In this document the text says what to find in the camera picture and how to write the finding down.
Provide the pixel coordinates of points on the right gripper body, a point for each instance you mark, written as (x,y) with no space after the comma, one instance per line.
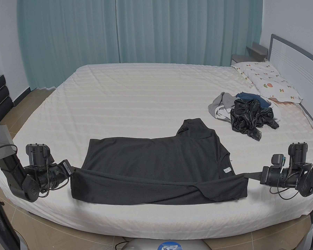
(272,177)

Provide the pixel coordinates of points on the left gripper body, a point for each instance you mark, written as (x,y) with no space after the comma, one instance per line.
(67,170)

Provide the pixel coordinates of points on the black T-shirt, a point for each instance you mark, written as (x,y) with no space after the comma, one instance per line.
(151,160)

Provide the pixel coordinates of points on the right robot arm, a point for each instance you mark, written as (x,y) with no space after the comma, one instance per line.
(310,181)

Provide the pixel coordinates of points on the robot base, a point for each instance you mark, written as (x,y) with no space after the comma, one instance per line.
(167,245)

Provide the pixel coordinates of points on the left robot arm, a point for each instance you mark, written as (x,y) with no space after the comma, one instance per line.
(15,176)

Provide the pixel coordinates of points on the pile of clothes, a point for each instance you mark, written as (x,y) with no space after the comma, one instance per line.
(247,116)

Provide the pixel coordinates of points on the bed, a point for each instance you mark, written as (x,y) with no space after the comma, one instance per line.
(133,100)

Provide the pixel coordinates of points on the white printed pillow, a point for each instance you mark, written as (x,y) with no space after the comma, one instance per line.
(268,79)

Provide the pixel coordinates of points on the grey bedside table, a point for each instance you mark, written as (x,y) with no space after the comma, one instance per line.
(250,55)

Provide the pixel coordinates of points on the blue-green curtain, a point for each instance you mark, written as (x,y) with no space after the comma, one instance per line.
(67,35)
(185,22)

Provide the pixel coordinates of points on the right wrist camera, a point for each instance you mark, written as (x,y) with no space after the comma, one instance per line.
(276,160)

